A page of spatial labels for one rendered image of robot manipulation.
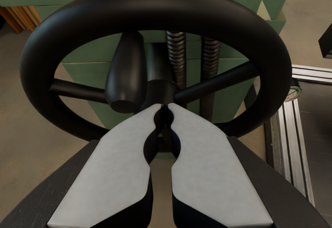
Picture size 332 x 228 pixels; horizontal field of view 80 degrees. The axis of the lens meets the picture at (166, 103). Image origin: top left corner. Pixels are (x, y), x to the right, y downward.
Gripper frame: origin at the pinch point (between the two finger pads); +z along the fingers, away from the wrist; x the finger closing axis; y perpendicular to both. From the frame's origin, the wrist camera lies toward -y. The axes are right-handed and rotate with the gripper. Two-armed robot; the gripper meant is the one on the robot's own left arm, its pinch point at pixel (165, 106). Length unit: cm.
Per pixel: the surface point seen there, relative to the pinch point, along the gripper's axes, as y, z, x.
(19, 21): 5, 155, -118
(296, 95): 13.5, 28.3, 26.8
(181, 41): -1.3, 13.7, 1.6
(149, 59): 1.2, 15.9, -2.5
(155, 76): 2.6, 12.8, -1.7
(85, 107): 50, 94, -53
